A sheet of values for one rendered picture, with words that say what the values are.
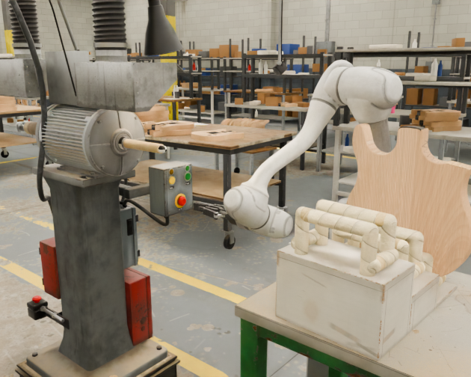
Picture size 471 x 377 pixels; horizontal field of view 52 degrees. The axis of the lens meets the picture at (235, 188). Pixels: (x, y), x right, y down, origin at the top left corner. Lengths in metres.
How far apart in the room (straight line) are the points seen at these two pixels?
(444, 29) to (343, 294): 11.75
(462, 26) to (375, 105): 10.90
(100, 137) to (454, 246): 1.16
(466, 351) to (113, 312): 1.44
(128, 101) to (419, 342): 1.00
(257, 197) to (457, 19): 11.25
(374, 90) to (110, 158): 0.93
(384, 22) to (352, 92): 11.49
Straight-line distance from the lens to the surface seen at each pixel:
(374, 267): 1.03
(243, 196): 1.53
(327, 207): 1.14
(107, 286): 2.10
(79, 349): 2.22
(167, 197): 1.96
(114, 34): 1.61
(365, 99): 1.69
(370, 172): 1.38
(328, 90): 1.78
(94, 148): 1.74
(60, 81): 1.93
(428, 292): 1.26
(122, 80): 1.49
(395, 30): 13.04
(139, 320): 2.25
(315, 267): 1.09
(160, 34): 1.66
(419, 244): 1.25
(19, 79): 2.05
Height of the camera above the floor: 1.52
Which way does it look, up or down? 14 degrees down
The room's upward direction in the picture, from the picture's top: straight up
